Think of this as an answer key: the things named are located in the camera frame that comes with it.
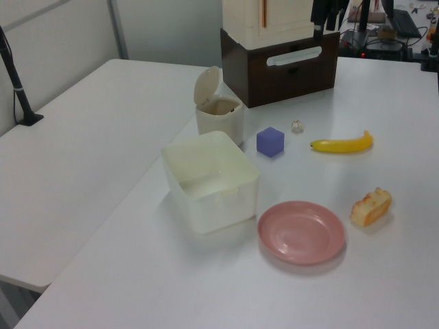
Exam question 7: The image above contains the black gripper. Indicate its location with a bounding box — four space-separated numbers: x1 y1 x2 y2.
310 0 344 40

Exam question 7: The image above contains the cream flip-lid trash can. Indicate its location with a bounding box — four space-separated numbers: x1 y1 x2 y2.
193 66 245 146

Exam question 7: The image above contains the black electronics box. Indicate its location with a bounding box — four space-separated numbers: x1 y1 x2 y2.
339 29 414 60

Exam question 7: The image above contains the black laptop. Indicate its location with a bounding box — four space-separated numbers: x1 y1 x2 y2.
390 8 423 39

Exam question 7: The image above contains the cream toy cabinet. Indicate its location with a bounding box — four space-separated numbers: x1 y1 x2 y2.
222 0 324 49

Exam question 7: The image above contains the black table clamp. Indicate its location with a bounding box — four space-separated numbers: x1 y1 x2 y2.
418 13 439 72

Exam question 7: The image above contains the yellow toy banana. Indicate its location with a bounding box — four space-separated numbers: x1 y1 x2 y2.
309 130 374 154

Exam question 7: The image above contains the purple foam cube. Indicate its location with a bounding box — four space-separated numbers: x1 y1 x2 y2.
256 126 286 159

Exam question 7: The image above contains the peeled orange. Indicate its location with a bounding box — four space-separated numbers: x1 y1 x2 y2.
349 186 393 228

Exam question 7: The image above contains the white plastic storage box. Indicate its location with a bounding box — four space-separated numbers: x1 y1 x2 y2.
161 130 261 235

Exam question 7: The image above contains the pink plastic plate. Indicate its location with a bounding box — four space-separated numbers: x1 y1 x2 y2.
257 201 346 265

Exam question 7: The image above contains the white drawer handle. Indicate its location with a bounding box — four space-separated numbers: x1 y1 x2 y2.
266 44 324 67

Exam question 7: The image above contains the white appliance with handle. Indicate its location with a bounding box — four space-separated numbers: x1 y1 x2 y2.
220 27 341 109

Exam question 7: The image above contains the black camera stand pole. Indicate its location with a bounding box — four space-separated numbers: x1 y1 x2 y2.
0 25 45 127

